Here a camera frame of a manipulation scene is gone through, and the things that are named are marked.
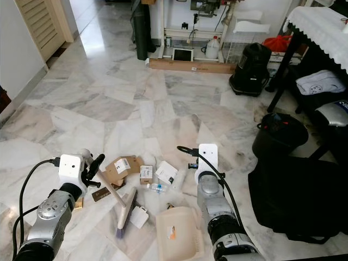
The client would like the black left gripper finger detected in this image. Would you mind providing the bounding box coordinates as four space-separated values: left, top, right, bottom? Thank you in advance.
85 154 105 183

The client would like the cream hand brush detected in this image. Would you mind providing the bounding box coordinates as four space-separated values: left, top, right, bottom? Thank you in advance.
97 171 138 240

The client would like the cream plastic dustpan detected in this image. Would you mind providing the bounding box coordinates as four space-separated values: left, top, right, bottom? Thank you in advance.
155 206 204 261

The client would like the white plastic packet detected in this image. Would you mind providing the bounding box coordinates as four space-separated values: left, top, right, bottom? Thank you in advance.
171 169 188 191

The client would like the brown labelled cardboard box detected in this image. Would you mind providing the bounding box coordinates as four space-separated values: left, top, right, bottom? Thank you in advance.
102 156 145 188

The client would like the flat white labelled box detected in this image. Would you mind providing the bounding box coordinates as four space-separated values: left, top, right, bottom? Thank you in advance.
155 161 179 184

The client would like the small clear plastic bottle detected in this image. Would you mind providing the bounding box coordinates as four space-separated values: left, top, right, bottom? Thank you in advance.
147 183 169 194

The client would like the small white brown box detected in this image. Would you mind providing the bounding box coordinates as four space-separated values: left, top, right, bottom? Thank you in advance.
140 165 154 184

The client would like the black round bin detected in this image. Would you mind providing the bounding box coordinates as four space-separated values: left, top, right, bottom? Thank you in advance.
252 112 309 159

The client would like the long flat cardboard box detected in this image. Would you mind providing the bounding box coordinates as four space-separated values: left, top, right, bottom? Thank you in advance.
147 58 237 74

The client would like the white framed tablet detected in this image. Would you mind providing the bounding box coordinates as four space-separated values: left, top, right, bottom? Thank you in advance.
172 47 195 62

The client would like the black vacuum cleaner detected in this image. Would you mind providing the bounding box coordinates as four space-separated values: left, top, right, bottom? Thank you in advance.
229 42 272 97

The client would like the dark wooden step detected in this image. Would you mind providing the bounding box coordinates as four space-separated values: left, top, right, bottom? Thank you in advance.
0 87 10 117

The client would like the large black bag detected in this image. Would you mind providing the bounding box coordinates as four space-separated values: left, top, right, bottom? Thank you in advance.
247 155 348 244

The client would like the white plastic jug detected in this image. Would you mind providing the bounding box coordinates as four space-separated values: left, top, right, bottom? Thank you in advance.
205 36 221 60

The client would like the white sewing table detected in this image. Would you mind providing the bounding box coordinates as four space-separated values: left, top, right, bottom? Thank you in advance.
150 0 291 60

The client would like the black rolled mat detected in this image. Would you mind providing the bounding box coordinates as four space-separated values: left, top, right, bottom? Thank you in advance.
130 0 151 61

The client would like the red plastic bag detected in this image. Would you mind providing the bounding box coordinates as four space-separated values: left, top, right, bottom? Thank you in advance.
263 34 294 53

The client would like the white blue cloth bundle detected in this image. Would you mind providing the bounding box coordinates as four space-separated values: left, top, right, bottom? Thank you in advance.
296 69 346 96

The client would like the wooden louvre door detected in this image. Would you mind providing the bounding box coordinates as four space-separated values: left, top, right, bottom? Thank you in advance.
15 0 76 61

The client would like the grey green sewing machine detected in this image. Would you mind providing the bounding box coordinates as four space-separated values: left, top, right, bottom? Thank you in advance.
177 0 240 18

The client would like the white lace tablecloth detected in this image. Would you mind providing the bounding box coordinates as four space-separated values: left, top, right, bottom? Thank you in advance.
285 5 348 74

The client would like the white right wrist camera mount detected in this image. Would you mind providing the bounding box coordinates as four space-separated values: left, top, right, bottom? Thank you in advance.
197 143 219 177

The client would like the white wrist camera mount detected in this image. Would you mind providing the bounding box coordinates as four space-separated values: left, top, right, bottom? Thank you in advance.
197 143 219 177
57 152 88 196

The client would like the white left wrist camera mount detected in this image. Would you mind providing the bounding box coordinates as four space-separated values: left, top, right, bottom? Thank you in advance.
57 152 88 196

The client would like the black table frame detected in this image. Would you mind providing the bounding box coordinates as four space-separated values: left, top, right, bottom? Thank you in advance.
266 30 348 115

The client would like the white wire basket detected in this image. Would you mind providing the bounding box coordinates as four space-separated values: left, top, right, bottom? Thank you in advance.
221 20 272 65

